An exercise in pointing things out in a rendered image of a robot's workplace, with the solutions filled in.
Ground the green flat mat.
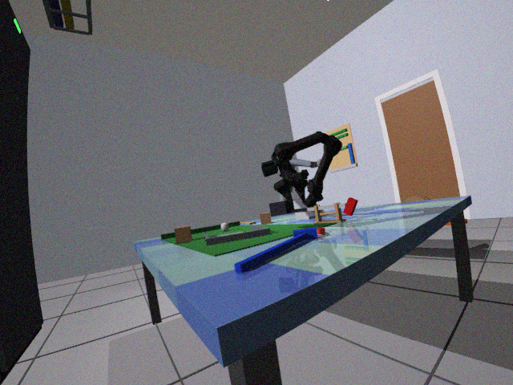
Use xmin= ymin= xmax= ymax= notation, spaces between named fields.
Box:
xmin=162 ymin=222 xmax=337 ymax=257

